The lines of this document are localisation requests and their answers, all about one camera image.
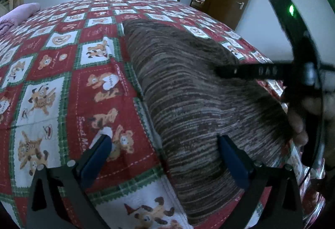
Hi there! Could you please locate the lilac pillow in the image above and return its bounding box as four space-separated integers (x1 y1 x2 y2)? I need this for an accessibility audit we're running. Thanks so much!
0 2 40 36

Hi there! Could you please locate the brown knit sweater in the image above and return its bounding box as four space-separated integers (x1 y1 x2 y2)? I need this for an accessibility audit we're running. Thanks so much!
122 18 297 227

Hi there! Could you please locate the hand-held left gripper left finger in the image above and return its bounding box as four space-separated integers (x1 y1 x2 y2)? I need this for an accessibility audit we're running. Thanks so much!
25 135 113 229

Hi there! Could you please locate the red printed bedspread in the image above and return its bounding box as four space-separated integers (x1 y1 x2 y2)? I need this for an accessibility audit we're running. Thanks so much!
0 0 327 229

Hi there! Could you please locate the person's right hand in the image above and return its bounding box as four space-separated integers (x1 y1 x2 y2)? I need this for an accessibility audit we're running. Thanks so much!
287 80 335 144

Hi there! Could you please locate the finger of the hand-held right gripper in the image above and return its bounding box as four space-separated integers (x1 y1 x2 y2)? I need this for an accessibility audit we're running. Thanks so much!
213 62 309 80

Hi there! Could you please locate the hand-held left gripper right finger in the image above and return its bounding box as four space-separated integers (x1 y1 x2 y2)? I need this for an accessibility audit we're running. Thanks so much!
218 135 304 229

